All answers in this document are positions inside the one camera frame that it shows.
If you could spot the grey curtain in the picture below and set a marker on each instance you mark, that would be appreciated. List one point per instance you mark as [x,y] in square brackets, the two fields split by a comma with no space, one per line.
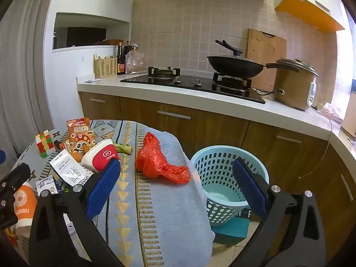
[25,75]

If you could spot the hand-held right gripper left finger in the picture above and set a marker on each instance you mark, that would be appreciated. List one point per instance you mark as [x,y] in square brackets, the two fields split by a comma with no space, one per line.
[103,187]

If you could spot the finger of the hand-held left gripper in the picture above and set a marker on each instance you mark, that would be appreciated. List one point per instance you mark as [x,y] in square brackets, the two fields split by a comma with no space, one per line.
[16,174]

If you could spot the blue patterned tablecloth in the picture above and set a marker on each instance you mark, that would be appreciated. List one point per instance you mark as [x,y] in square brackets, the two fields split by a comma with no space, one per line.
[155,214]

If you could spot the clear plastic jug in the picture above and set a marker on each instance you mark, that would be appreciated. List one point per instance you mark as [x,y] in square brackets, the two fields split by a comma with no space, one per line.
[136,63]

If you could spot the orange and white paper cup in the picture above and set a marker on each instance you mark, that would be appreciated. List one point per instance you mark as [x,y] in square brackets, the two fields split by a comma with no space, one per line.
[25,203]

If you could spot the black wok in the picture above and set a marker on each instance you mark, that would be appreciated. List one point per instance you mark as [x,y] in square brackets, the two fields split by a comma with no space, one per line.
[233,66]

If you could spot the teal cardboard box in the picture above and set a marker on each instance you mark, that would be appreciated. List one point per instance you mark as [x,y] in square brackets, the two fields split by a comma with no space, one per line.
[233,227]

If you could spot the white printed card pack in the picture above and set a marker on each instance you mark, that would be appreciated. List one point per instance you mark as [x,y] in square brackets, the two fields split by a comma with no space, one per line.
[46,185]

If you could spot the red plastic bag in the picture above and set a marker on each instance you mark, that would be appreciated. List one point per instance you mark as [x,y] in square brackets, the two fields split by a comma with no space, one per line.
[151,158]

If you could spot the dark sauce bottle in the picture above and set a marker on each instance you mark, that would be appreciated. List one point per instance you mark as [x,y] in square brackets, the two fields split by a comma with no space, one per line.
[128,48]
[120,61]

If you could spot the wooden tray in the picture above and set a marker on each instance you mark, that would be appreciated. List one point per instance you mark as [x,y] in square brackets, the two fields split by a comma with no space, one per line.
[111,42]

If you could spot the wooden cutting board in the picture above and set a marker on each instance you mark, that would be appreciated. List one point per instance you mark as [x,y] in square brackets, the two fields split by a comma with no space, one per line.
[267,48]

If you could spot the crumpled clear plastic bag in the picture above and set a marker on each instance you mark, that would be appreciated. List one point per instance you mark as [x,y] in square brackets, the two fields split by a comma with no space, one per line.
[332,112]

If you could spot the red and white paper cup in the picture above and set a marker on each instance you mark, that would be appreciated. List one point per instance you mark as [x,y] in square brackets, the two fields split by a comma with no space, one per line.
[103,152]

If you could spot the orange wall cabinet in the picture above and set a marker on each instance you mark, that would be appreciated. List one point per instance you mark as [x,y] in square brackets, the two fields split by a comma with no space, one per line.
[306,14]

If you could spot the light blue plastic basket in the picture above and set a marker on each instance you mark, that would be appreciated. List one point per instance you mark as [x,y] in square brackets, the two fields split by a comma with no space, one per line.
[211,161]

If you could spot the orange snack packet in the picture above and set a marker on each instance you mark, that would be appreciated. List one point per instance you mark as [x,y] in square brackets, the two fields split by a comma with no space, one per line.
[79,129]

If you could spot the beige slotted utensil holder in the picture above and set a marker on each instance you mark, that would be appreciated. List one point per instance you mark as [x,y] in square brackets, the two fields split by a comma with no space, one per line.
[105,68]

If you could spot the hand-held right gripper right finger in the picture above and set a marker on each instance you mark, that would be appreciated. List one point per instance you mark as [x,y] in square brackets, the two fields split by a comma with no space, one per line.
[250,189]

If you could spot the black glass gas stove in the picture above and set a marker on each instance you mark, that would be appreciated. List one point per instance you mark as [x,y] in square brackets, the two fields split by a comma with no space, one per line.
[194,84]

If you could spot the colourful puzzle cube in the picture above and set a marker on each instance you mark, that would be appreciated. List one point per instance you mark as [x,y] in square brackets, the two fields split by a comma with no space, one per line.
[44,143]

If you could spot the beige rice cooker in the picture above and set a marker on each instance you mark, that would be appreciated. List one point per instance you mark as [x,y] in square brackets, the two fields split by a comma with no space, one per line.
[292,89]

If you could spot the white printed receipt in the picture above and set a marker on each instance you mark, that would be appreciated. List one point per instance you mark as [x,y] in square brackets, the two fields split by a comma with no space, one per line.
[65,168]

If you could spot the wooden kitchen base cabinet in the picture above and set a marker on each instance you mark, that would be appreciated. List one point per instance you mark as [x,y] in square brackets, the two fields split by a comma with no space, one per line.
[222,129]

